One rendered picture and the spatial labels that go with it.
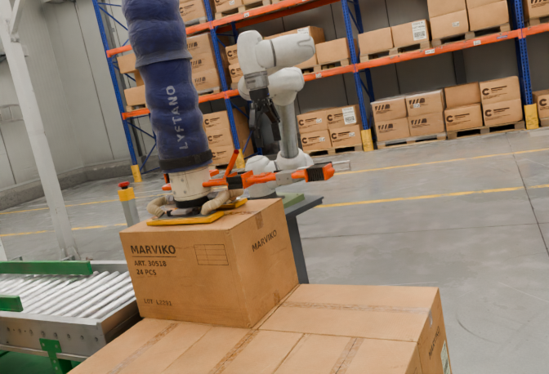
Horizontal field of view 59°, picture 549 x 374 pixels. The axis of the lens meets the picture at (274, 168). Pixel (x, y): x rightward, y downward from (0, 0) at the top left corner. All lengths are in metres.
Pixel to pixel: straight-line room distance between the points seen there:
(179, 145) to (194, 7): 8.45
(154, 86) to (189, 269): 0.74
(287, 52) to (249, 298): 0.93
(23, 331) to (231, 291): 1.18
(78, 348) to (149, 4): 1.50
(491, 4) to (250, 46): 7.35
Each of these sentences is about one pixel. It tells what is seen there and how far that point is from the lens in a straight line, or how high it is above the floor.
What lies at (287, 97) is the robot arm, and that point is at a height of 1.36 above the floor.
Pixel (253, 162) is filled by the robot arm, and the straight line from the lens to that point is 2.72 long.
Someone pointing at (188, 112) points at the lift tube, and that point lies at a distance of 2.00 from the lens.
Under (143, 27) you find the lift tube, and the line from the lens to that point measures 2.01.
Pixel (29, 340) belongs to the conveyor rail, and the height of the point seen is 0.47.
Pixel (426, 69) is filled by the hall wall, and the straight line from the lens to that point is 10.23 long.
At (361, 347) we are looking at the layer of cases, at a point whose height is 0.54.
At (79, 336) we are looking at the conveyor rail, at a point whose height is 0.53.
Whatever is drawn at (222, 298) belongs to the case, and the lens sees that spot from 1.95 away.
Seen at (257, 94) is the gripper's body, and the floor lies 1.40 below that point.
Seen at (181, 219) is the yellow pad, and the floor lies 0.97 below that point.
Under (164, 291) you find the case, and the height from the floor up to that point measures 0.67.
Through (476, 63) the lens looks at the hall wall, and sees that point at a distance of 10.19.
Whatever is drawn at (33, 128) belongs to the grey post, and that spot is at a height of 1.51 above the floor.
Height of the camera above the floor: 1.40
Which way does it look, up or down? 9 degrees down
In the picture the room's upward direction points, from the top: 11 degrees counter-clockwise
